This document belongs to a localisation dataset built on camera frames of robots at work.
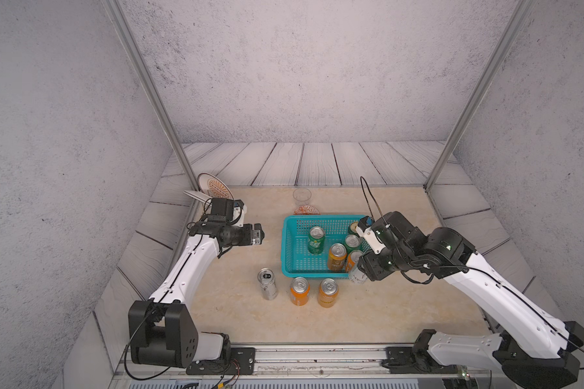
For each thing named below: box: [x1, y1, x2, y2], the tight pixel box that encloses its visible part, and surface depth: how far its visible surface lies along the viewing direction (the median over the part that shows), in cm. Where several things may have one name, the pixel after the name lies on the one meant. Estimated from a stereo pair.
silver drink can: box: [257, 267, 279, 301], surface depth 79 cm
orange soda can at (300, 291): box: [289, 276, 311, 307], surface depth 79 cm
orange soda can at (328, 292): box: [317, 277, 339, 308], surface depth 79 cm
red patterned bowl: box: [293, 205, 322, 216], surface depth 110 cm
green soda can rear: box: [307, 225, 326, 255], surface depth 93 cm
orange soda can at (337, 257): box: [328, 242, 348, 272], surface depth 88 cm
